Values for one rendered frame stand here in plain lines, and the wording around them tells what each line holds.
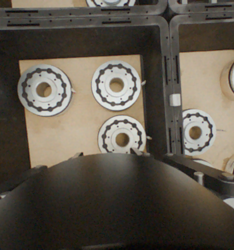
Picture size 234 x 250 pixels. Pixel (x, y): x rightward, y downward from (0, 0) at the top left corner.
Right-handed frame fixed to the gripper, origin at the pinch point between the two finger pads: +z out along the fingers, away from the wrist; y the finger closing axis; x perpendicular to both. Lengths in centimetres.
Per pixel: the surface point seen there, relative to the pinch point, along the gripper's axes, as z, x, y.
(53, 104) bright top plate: 14.2, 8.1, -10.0
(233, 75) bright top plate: 14.3, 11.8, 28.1
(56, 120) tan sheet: 17.4, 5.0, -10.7
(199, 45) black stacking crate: 14.9, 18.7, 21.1
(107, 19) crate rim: 7.4, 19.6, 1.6
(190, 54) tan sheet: 17.5, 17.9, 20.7
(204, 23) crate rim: 7.6, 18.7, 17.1
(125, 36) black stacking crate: 10.3, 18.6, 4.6
